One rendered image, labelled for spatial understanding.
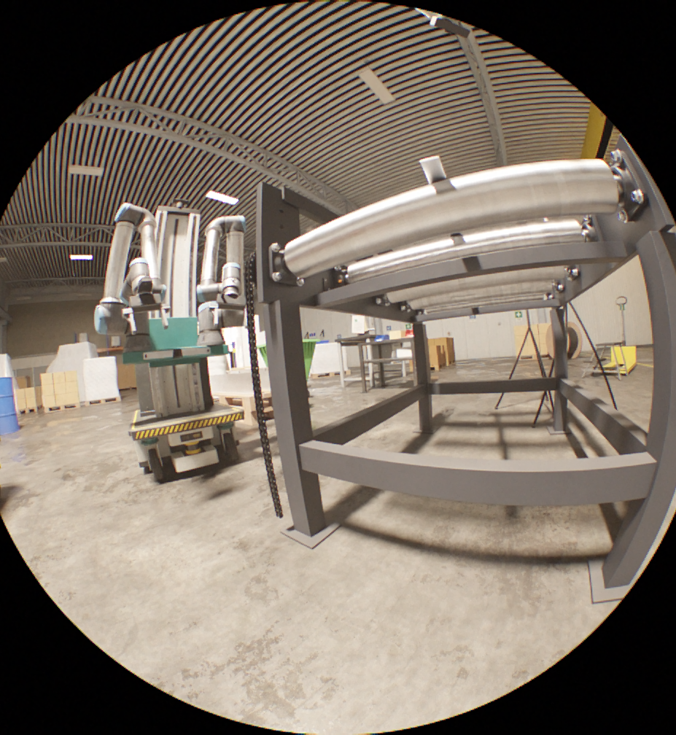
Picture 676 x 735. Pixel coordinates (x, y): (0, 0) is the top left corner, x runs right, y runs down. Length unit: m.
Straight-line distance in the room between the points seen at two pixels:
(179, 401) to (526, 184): 1.86
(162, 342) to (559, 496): 1.82
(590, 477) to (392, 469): 0.42
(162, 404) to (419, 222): 1.61
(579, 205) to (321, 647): 0.97
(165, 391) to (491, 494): 1.71
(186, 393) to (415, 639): 1.69
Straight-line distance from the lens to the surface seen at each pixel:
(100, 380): 8.55
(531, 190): 0.53
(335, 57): 8.50
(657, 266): 0.59
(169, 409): 1.77
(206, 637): 0.71
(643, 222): 0.65
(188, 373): 1.74
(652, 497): 0.65
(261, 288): 0.71
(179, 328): 1.71
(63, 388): 8.47
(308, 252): 0.64
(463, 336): 11.21
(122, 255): 1.57
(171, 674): 0.70
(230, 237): 1.71
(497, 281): 1.08
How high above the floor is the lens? 0.57
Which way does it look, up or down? 2 degrees down
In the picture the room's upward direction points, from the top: 6 degrees counter-clockwise
